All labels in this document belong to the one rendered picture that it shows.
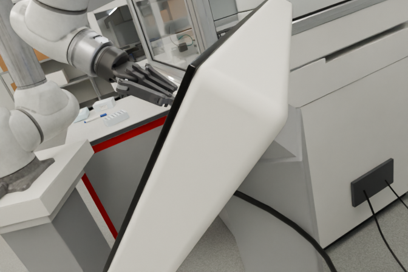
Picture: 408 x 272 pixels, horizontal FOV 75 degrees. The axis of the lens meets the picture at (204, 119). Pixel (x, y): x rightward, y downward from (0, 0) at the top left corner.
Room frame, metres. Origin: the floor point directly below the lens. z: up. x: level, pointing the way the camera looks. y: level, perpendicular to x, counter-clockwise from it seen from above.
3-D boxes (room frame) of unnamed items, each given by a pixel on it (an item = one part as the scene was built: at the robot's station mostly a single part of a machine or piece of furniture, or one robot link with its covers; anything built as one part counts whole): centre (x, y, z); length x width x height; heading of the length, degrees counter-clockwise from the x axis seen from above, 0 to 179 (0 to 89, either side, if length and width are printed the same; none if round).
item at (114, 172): (1.60, 0.52, 0.38); 0.62 x 0.58 x 0.76; 17
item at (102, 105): (1.79, 0.62, 0.79); 0.13 x 0.09 x 0.05; 91
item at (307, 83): (1.40, -0.37, 0.87); 1.02 x 0.95 x 0.14; 17
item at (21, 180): (0.87, 0.70, 0.86); 0.22 x 0.18 x 0.06; 171
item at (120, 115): (1.44, 0.47, 0.78); 0.12 x 0.08 x 0.04; 119
